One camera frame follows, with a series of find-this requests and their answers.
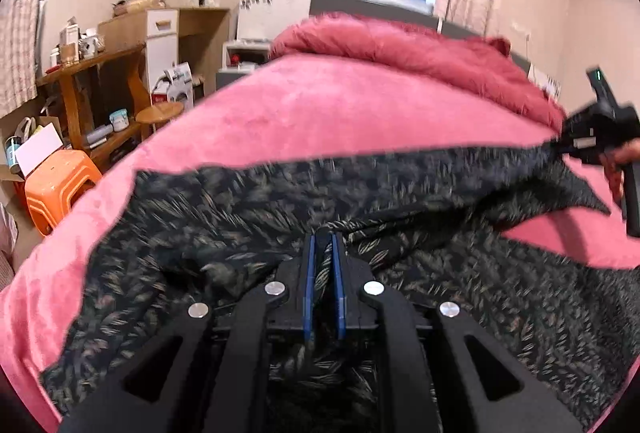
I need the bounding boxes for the open cardboard box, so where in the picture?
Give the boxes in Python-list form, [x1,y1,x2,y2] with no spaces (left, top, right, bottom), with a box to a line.
[0,116,66,184]

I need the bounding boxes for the person's right hand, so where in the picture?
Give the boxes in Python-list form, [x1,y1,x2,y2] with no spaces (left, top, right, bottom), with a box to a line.
[600,146,640,204]

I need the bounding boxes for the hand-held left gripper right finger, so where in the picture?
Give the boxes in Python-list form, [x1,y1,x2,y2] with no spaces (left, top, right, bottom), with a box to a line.
[330,230,583,433]

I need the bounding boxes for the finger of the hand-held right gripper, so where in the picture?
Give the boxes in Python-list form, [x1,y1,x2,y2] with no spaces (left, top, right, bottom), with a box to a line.
[549,128,576,156]

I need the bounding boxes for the white patterned mug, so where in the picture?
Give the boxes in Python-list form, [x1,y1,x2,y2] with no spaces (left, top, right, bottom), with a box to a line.
[80,36,106,59]

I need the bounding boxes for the white board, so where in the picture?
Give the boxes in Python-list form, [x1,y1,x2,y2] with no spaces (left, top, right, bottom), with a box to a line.
[236,0,313,40]

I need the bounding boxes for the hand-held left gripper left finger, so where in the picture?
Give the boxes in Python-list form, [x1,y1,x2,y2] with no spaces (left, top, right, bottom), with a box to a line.
[57,230,323,433]

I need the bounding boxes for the black leaf-print pants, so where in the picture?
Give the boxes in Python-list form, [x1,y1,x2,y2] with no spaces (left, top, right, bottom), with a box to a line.
[40,140,640,433]

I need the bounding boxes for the grey headboard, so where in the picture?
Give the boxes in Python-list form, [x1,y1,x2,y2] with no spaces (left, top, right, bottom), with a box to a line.
[309,0,531,69]

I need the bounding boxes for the orange plastic stool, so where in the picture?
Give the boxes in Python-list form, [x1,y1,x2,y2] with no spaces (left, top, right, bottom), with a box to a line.
[24,149,103,236]

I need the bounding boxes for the pink bed blanket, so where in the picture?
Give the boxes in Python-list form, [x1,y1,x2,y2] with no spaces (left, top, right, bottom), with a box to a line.
[0,53,640,433]

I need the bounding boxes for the white nightstand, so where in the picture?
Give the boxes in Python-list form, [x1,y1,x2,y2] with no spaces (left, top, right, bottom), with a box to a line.
[222,39,273,69]

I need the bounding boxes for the plaid curtain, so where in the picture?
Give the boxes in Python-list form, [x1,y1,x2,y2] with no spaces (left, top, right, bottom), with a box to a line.
[0,0,66,114]

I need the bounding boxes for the red fluffy blanket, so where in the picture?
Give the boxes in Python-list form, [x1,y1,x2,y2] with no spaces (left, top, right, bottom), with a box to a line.
[269,12,568,131]

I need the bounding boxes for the beige bundle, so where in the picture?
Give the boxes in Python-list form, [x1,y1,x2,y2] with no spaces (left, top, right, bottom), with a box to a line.
[112,0,166,16]

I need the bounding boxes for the wooden cabinet with white drawers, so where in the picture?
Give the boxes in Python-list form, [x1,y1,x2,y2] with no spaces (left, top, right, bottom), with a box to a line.
[97,7,231,109]

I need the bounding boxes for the wooden desk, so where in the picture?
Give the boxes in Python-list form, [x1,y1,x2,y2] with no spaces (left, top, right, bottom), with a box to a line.
[36,42,151,171]

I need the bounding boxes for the printed appliance box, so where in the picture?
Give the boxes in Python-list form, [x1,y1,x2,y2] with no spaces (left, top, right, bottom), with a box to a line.
[150,62,196,106]

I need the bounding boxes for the round wooden stool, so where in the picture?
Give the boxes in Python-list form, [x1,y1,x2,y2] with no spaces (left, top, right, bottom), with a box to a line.
[135,101,186,141]

